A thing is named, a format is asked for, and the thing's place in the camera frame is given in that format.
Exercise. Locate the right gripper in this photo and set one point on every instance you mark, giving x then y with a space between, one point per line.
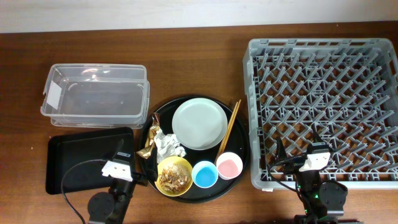
301 160

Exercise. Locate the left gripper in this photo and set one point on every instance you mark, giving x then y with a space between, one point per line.
125 182

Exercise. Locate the gold foil wrapper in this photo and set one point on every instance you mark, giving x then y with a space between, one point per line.
150 142

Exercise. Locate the white napkin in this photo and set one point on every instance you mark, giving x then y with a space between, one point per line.
167 146

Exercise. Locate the yellow bowl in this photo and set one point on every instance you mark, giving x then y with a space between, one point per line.
169 161

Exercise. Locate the food scraps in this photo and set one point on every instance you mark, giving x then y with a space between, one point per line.
175 179

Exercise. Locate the wooden chopstick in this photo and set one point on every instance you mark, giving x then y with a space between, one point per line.
229 130
226 130

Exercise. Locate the blue cup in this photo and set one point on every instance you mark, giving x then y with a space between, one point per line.
204 174

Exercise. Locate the grey plate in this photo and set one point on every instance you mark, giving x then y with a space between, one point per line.
199 123

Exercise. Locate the pink cup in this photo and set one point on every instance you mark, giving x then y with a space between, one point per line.
229 165

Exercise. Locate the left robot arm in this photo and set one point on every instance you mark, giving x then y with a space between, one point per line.
111 206

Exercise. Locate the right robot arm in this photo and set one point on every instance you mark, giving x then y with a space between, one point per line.
323 201

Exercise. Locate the grey dishwasher rack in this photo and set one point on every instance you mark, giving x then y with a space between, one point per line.
344 89

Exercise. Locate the round black tray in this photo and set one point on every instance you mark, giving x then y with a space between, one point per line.
238 143

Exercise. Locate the black rectangular tray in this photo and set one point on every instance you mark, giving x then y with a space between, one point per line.
68 156

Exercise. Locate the clear plastic bin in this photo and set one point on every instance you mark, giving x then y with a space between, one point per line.
96 95

